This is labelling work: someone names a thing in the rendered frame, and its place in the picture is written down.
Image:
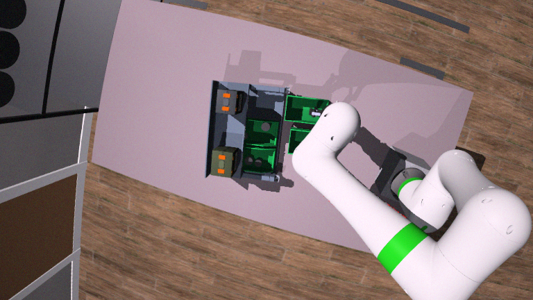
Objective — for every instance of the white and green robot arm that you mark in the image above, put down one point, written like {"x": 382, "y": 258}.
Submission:
{"x": 492, "y": 223}

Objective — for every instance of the grey metal shelf rack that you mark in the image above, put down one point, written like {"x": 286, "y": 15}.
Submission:
{"x": 260, "y": 102}

